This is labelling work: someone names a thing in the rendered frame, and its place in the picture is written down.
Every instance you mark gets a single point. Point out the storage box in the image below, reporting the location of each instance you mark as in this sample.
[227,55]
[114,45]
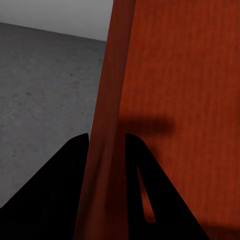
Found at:
[170,76]

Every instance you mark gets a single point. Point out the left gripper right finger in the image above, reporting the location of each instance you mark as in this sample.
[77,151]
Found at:
[174,219]

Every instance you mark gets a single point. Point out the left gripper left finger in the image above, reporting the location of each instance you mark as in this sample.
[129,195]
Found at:
[46,207]

